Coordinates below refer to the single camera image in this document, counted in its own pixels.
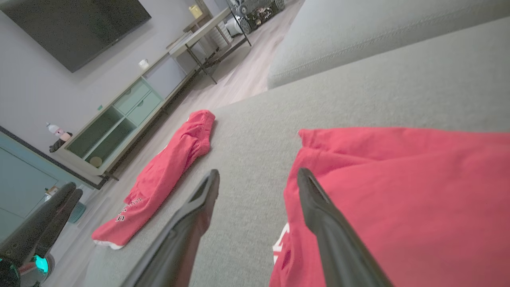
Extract brown wooden side table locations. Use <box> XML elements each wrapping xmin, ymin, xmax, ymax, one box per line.
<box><xmin>182</xmin><ymin>0</ymin><xmax>214</xmax><ymax>33</ymax></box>

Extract pale green TV cabinet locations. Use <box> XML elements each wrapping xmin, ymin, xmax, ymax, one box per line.
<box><xmin>54</xmin><ymin>32</ymin><xmax>224</xmax><ymax>189</ymax></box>

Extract white table with black legs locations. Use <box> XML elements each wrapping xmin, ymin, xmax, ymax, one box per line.
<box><xmin>167</xmin><ymin>7</ymin><xmax>253</xmax><ymax>85</ymax></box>

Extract red white basketball jersey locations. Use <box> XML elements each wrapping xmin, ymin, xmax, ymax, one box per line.
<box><xmin>269</xmin><ymin>127</ymin><xmax>510</xmax><ymax>287</ymax></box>

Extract yellow and grey sofa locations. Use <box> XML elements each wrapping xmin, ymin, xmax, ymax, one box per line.
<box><xmin>82</xmin><ymin>17</ymin><xmax>510</xmax><ymax>287</ymax></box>

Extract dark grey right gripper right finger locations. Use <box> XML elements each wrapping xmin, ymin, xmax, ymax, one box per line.
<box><xmin>296</xmin><ymin>167</ymin><xmax>393</xmax><ymax>287</ymax></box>

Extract white pink bottle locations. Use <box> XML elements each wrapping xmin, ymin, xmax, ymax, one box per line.
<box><xmin>45</xmin><ymin>122</ymin><xmax>73</xmax><ymax>153</ymax></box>

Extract black wall television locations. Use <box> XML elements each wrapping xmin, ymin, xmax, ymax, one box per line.
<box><xmin>0</xmin><ymin>0</ymin><xmax>152</xmax><ymax>74</ymax></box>

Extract grey sofa seat cushion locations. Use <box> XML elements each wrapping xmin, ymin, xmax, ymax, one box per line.
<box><xmin>267</xmin><ymin>0</ymin><xmax>510</xmax><ymax>89</ymax></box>

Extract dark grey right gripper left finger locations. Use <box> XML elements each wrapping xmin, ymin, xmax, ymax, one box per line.
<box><xmin>121</xmin><ymin>169</ymin><xmax>221</xmax><ymax>287</ymax></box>

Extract red basketball shorts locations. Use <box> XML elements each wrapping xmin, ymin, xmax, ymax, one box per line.
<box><xmin>91</xmin><ymin>110</ymin><xmax>217</xmax><ymax>251</ymax></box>

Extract white cylinder appliance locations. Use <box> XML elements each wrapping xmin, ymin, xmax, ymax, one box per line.
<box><xmin>224</xmin><ymin>17</ymin><xmax>244</xmax><ymax>37</ymax></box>

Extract teal basket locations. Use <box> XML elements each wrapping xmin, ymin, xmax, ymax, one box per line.
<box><xmin>67</xmin><ymin>201</ymin><xmax>87</xmax><ymax>224</ymax></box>

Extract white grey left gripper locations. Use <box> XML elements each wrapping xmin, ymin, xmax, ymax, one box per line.
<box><xmin>0</xmin><ymin>182</ymin><xmax>84</xmax><ymax>287</ymax></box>

